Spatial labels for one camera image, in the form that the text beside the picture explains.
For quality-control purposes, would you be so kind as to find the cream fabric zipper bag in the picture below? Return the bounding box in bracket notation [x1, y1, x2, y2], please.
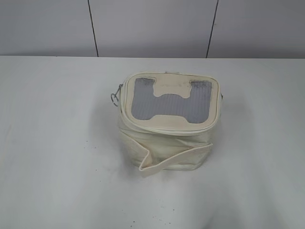
[112, 72, 223, 177]

